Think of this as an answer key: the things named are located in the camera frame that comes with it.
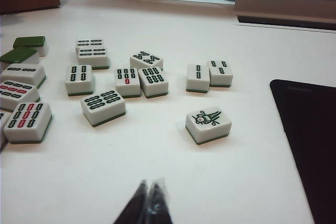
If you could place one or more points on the four bamboo mahjong tile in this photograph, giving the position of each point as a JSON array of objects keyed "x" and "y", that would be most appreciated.
[
  {"x": 221, "y": 73},
  {"x": 79, "y": 79}
]

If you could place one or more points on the green backed mahjong tile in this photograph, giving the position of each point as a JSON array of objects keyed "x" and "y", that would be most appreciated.
[
  {"x": 18, "y": 55},
  {"x": 30, "y": 43}
]

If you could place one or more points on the eight bamboo mahjong tile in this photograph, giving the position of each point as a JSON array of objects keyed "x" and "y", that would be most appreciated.
[{"x": 146, "y": 60}]

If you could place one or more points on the bird print mahjong tile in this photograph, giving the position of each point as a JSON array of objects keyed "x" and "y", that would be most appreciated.
[{"x": 208, "y": 125}]

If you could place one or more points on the black fabric mat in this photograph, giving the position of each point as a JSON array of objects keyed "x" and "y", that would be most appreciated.
[{"x": 309, "y": 142}]

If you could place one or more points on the seven bamboo mahjong tile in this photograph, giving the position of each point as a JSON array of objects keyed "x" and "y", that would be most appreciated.
[{"x": 127, "y": 81}]

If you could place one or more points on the two bamboo mahjong tile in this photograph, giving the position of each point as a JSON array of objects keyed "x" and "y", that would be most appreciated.
[
  {"x": 198, "y": 78},
  {"x": 23, "y": 73}
]

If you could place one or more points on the nine bamboo mahjong tile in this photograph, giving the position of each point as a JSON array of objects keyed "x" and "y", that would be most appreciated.
[
  {"x": 18, "y": 93},
  {"x": 27, "y": 121}
]

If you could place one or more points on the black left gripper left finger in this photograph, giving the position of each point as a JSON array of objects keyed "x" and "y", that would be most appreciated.
[{"x": 137, "y": 208}]

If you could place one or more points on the white green mahjong tile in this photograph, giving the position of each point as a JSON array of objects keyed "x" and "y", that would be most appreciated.
[{"x": 2, "y": 127}]

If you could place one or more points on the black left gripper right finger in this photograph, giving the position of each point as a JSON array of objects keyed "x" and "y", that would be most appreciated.
[{"x": 158, "y": 205}]

